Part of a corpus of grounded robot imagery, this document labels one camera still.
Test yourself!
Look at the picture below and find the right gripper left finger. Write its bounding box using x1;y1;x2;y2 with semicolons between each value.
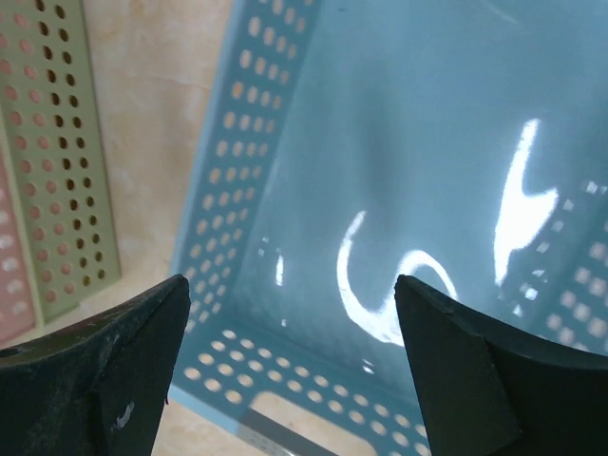
1;275;190;455

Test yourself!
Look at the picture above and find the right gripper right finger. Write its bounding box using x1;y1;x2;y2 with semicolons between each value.
395;275;607;455

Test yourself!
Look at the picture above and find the pink perforated plastic basket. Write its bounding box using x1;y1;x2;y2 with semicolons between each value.
0;9;42;346

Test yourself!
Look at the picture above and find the blue perforated plastic basket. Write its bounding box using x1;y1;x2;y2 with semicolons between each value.
169;1;607;455

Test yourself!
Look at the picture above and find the green perforated plastic basket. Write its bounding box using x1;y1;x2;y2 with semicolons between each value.
1;1;120;323

